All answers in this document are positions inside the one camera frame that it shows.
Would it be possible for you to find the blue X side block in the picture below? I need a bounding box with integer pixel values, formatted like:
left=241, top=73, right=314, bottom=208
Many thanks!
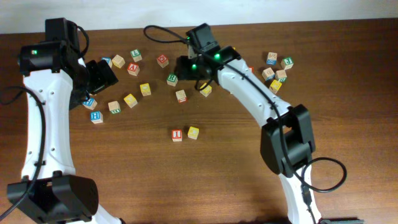
left=266, top=52, right=277, bottom=65

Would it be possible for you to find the wooden block red side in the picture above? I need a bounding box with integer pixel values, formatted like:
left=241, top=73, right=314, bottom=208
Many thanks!
left=175, top=90, right=187, bottom=103

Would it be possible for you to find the red I letter block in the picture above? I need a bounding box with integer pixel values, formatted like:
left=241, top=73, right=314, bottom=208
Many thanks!
left=172, top=129, right=182, bottom=142

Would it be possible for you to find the blue H block upper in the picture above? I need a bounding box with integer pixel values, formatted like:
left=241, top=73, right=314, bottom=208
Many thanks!
left=82, top=98, right=97, bottom=110

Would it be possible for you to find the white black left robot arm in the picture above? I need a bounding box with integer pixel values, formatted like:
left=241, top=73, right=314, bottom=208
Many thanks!
left=7, top=18, right=121, bottom=223

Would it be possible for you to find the green J letter block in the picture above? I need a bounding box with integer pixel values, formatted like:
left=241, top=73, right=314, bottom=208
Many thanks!
left=280, top=57, right=294, bottom=70

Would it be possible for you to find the yellow C letter block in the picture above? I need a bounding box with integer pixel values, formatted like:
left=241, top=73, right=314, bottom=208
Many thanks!
left=188, top=126, right=200, bottom=139

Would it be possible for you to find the red A block left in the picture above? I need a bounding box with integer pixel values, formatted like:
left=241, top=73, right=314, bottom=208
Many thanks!
left=127, top=63, right=140, bottom=76

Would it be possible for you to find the plain wooden block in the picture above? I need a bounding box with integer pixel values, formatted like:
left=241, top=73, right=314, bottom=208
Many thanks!
left=111, top=55, right=125, bottom=68

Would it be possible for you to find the blue H block lower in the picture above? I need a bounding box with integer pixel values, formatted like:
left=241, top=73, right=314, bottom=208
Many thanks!
left=90, top=111, right=103, bottom=124

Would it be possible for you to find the yellow block centre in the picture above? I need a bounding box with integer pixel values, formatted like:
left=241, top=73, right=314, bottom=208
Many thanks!
left=200, top=83, right=212, bottom=97

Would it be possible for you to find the red C letter block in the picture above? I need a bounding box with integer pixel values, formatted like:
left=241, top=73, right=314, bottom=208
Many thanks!
left=157, top=54, right=169, bottom=68

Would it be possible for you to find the yellow block left lower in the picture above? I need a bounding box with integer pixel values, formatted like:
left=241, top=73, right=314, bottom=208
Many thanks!
left=124, top=94, right=137, bottom=108

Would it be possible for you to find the wooden block blue side right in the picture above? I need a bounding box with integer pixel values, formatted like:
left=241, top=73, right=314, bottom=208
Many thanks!
left=262, top=67, right=275, bottom=82

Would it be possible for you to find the wooden block green side left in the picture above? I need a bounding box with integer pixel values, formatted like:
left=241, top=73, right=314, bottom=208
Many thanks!
left=108, top=101, right=121, bottom=114

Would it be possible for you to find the green R letter block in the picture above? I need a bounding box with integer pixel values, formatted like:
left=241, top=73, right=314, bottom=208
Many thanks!
left=167, top=73, right=178, bottom=86

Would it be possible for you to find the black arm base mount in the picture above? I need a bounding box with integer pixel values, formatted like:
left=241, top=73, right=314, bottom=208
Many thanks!
left=320, top=220, right=365, bottom=224

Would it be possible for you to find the green L letter block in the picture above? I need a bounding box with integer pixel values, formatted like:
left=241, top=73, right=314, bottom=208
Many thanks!
left=130, top=49, right=142, bottom=62

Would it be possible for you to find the yellow block left middle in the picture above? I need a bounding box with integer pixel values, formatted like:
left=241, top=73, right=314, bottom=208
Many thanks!
left=140, top=83, right=152, bottom=96

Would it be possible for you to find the wooden block green R side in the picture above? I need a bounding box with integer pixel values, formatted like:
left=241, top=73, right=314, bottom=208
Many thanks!
left=275, top=70, right=287, bottom=83

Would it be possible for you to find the blue h block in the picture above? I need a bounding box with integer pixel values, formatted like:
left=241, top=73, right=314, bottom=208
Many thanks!
left=90, top=111, right=103, bottom=124
left=82, top=98, right=97, bottom=110

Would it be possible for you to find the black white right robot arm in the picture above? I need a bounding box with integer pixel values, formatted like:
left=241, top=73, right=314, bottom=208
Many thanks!
left=176, top=24, right=322, bottom=223

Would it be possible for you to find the yellow block right cluster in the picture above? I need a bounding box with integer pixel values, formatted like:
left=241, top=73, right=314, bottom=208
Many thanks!
left=269, top=80, right=282, bottom=94

